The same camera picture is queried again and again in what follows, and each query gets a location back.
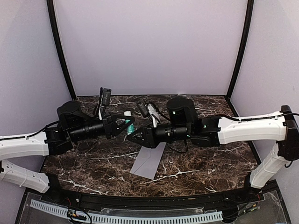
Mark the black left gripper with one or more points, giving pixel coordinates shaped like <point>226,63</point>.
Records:
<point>110,125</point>

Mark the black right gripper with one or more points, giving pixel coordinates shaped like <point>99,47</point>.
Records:
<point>148,138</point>

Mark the grey paper envelope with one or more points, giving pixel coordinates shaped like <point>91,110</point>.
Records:
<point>147,161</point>

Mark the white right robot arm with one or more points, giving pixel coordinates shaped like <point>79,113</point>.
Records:
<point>213,131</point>

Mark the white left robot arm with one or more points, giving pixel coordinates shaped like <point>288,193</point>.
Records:
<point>55,138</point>

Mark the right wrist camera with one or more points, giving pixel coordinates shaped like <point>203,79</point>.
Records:
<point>150,112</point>

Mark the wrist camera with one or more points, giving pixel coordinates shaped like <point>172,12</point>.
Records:
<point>150,112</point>
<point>103,102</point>

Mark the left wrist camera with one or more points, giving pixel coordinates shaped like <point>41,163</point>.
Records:
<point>103,102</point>

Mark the white slotted cable duct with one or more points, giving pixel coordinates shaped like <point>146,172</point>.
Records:
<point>118,216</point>

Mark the black front rail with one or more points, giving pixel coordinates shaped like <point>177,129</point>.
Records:
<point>213,201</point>

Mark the black left frame post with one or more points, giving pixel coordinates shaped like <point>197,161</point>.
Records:
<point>59,48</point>

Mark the black frame corner post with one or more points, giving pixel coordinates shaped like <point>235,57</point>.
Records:
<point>241,50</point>

